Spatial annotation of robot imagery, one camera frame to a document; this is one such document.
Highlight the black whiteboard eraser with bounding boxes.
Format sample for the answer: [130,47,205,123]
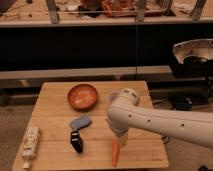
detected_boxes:
[70,131,83,153]

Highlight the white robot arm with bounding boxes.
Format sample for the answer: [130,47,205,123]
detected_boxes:
[107,88,213,149]

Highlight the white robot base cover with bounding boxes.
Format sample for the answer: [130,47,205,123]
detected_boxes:
[172,39,213,64]

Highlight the orange carrot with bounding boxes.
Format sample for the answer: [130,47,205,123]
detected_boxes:
[112,139,120,167]

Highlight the clear plastic cup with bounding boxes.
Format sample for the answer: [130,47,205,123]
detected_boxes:
[108,91,120,102]

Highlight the orange bowl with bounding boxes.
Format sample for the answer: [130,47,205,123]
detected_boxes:
[67,84,98,110]

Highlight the white bottle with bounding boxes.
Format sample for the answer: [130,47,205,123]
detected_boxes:
[22,127,41,171]

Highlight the orange object behind fence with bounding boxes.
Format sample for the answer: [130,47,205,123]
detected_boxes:
[102,0,135,17]

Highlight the black cable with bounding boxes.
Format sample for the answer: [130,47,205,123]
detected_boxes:
[161,134,171,145]

